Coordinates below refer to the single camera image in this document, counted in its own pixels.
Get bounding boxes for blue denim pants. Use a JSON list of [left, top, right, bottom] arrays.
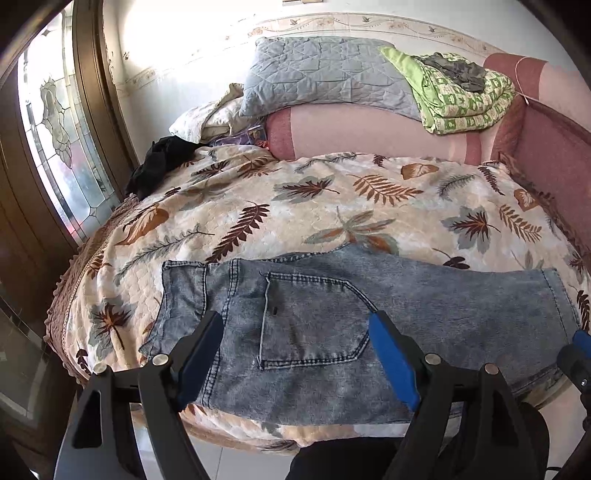
[[139, 244, 581, 424]]

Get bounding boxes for pink bolster cushion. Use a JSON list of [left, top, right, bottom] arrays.
[[265, 105, 485, 166]]

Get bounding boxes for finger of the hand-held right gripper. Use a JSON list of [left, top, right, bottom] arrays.
[[556, 329, 591, 404]]

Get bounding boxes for cream pillow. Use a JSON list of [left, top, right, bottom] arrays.
[[168, 83, 266, 144]]

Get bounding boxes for grey quilted pillow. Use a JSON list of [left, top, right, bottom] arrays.
[[239, 36, 423, 123]]

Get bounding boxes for green patterned quilt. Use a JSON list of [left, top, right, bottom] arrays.
[[379, 46, 516, 136]]

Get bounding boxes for leaf print blanket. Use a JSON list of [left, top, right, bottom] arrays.
[[44, 147, 591, 450]]

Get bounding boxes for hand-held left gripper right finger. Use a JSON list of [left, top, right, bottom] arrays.
[[368, 310, 552, 480]]

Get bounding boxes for wooden door with patterned glass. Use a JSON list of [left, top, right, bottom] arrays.
[[0, 0, 141, 480]]

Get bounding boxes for grey crumpled cloth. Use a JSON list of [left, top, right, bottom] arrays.
[[413, 52, 488, 93]]

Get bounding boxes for black cloth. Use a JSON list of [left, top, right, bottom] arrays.
[[124, 136, 208, 200]]

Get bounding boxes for pink padded headboard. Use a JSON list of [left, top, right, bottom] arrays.
[[480, 52, 591, 259]]

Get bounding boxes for purple plastic packet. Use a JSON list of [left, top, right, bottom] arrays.
[[210, 126, 271, 149]]

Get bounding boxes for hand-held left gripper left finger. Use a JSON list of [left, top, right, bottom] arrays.
[[53, 310, 225, 480]]

